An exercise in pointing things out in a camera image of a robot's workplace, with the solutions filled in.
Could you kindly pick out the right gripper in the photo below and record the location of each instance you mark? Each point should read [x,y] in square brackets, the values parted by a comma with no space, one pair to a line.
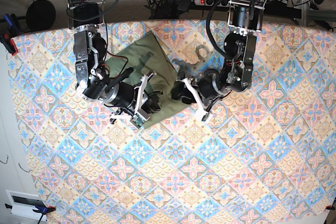
[132,102]

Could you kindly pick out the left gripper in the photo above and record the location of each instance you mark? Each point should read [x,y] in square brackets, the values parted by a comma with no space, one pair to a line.
[204,91]

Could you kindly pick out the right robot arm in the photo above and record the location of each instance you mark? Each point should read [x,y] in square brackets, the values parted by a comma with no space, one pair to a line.
[90,49]

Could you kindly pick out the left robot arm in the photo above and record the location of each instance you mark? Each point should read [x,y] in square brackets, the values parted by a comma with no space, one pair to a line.
[245,19]

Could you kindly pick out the white power strip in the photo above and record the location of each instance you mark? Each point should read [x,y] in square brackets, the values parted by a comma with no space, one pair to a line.
[209,3]

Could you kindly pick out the patterned tablecloth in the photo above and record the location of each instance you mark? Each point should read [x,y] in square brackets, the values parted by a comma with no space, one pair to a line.
[266,156]

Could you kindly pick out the black round stool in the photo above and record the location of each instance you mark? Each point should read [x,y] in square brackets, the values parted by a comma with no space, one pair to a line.
[40,15]

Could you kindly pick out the blue clamp bottom left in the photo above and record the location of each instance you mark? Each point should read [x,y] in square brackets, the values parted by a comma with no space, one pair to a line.
[38,213]

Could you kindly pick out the orange clamp bottom right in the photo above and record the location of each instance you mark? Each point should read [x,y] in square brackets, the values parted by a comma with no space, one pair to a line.
[330,208]

